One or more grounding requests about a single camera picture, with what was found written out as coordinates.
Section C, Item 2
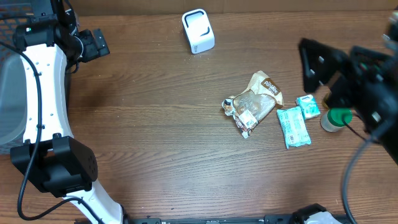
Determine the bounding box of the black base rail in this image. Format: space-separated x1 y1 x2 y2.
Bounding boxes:
124 203 351 224

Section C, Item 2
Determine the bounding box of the light blue wipes pack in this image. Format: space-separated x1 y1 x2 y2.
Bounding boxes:
277 106 312 149

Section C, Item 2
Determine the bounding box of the brown snack packet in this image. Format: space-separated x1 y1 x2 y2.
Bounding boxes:
221 70 284 139

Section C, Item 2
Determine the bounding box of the teal tissue pack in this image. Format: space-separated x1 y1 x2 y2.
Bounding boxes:
295 95 321 120

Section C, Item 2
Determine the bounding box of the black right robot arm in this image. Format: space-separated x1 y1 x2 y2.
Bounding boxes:
298 11 397 161

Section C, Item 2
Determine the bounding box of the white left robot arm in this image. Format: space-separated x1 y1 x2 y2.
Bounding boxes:
10 0 129 223

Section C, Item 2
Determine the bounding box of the white barcode scanner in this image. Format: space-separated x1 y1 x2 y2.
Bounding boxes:
182 9 215 54

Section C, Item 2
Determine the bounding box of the dark grey plastic basket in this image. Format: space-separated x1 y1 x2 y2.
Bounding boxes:
1 0 32 155

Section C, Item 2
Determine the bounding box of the yellow bottle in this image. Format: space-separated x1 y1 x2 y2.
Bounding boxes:
322 92 331 110

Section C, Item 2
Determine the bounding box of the green lid jar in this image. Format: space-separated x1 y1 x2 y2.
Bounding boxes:
320 108 353 133

